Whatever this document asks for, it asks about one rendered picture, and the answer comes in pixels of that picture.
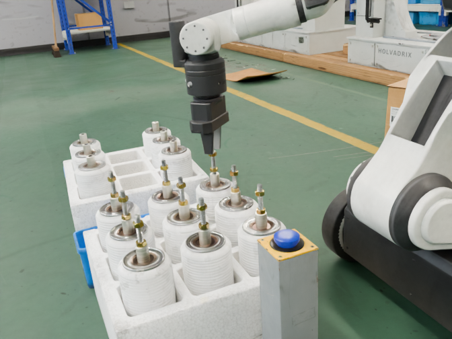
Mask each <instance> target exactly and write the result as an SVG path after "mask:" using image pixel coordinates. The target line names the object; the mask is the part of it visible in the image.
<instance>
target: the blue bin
mask: <svg viewBox="0 0 452 339"><path fill-rule="evenodd" d="M147 215H149V213H147V214H144V215H141V218H143V217H145V216H147ZM97 228H98V226H95V227H90V228H87V229H82V230H79V231H76V232H74V234H73V237H74V240H75V245H76V248H77V253H78V254H80V257H81V263H82V266H83V269H84V273H85V277H86V281H87V285H88V287H89V288H90V289H93V288H94V285H93V278H92V275H91V269H90V265H89V259H88V256H87V250H86V246H85V240H84V236H83V232H84V231H88V230H91V229H97Z"/></svg>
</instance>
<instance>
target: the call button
mask: <svg viewBox="0 0 452 339"><path fill-rule="evenodd" d="M299 241H300V235H299V233H298V232H296V231H294V230H292V229H282V230H279V231H277V232H276V233H275V234H274V242H275V243H276V244H277V246H279V247H281V248H293V247H295V246H296V245H297V244H298V243H299Z"/></svg>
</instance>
